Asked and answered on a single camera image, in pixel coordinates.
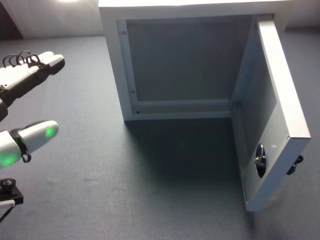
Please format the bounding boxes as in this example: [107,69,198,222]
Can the grey table cloth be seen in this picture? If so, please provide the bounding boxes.
[0,26,320,240]

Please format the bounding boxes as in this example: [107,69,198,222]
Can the white cabinet door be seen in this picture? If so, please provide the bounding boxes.
[230,14,312,213]

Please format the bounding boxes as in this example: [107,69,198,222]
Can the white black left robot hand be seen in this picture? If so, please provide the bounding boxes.
[0,50,66,170]

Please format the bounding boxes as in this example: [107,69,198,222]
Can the white cabinet box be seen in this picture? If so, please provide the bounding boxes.
[98,0,294,123]

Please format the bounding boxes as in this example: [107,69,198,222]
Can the dark brown background object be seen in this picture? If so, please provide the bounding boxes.
[0,0,24,40]

